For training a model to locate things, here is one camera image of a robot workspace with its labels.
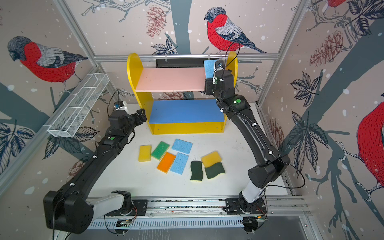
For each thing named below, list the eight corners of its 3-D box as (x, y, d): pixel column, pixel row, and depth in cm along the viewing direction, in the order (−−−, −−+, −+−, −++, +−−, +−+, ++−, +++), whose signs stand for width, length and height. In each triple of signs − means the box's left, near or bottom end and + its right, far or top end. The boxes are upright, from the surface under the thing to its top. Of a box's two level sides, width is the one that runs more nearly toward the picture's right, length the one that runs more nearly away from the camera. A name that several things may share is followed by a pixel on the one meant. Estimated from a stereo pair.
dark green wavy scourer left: (190, 180, 84) (190, 179, 83) (190, 162, 91) (190, 160, 89) (202, 180, 84) (202, 179, 83) (202, 162, 91) (202, 160, 90)
